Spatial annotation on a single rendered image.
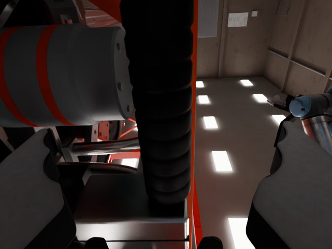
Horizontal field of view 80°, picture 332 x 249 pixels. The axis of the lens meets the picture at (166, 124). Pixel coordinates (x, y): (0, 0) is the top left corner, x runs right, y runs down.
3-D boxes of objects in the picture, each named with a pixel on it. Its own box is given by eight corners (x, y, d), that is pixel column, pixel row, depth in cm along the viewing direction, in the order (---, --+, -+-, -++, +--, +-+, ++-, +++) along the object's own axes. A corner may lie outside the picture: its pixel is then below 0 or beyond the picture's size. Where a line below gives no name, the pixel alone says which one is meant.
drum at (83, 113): (-103, 35, 20) (-29, 147, 27) (104, 23, 19) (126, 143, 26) (0, 25, 32) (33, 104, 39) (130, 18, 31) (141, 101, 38)
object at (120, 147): (58, 145, 37) (74, 186, 42) (162, 143, 36) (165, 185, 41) (91, 105, 52) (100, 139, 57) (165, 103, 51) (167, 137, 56)
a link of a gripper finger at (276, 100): (269, 91, 106) (288, 96, 101) (266, 102, 109) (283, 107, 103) (267, 92, 104) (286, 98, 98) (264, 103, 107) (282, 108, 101)
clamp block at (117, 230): (63, 222, 14) (82, 260, 17) (189, 220, 14) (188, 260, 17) (89, 172, 19) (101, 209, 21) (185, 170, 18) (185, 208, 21)
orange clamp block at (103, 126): (70, 139, 55) (85, 144, 64) (99, 138, 55) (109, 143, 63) (73, 114, 57) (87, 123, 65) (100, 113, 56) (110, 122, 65)
